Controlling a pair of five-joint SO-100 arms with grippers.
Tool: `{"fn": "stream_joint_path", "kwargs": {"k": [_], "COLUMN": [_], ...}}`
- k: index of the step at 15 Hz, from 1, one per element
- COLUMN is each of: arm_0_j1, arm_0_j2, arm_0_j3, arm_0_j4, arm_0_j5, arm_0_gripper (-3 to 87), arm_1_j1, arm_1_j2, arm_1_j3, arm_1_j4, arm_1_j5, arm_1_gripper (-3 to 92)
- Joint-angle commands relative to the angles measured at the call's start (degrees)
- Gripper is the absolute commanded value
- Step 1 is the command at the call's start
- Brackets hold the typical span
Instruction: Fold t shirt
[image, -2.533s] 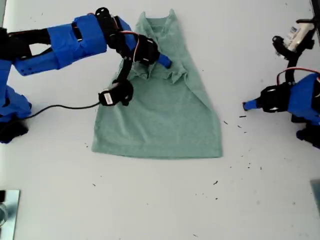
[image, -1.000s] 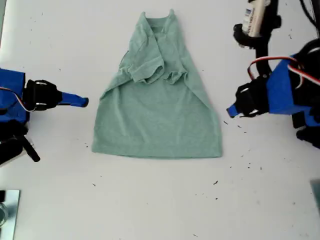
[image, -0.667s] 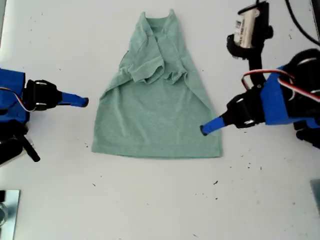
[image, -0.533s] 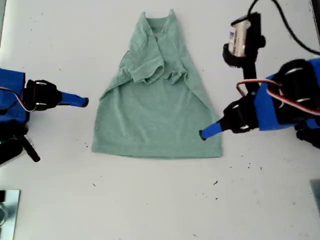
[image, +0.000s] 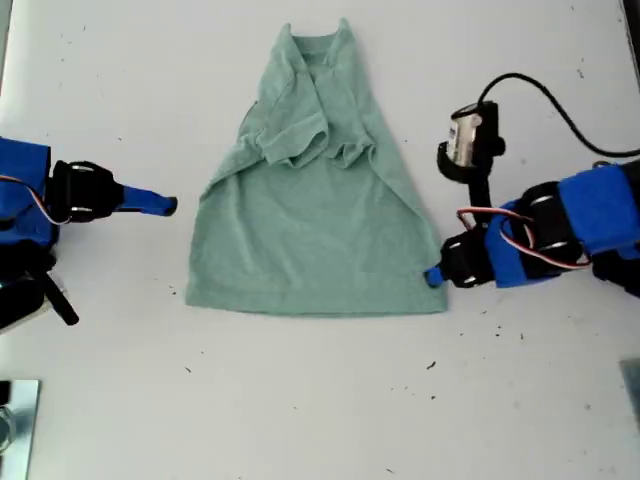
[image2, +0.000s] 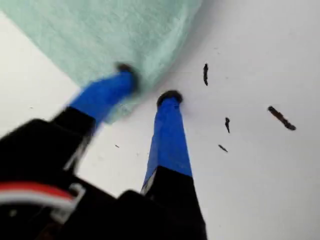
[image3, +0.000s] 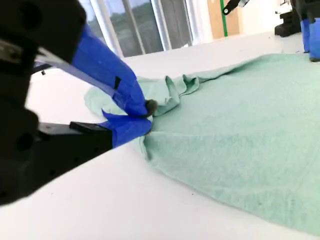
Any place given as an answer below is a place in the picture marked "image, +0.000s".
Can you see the green t-shirt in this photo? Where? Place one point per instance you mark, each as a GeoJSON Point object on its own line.
{"type": "Point", "coordinates": [310, 235]}

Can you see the black clamp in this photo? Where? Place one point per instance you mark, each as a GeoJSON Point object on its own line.
{"type": "Point", "coordinates": [5, 392]}

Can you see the shiny steel plate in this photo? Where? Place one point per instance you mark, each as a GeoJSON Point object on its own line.
{"type": "Point", "coordinates": [25, 435]}

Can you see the black camera stalk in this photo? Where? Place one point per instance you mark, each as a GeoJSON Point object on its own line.
{"type": "Point", "coordinates": [62, 299]}
{"type": "Point", "coordinates": [487, 160]}

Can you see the silver camera box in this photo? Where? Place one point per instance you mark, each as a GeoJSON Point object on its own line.
{"type": "Point", "coordinates": [464, 132]}

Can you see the black camera box, white label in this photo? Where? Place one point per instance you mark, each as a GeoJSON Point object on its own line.
{"type": "Point", "coordinates": [20, 305]}

